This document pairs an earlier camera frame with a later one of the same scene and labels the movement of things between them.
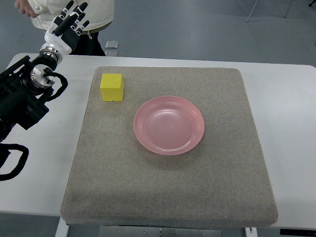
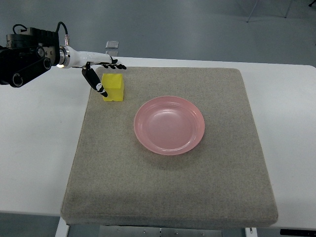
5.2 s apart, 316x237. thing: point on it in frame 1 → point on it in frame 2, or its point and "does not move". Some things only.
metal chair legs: (310, 5) does not move
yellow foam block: (112, 87) does not move
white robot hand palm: (56, 41) → (80, 59)
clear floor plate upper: (111, 44) does not move
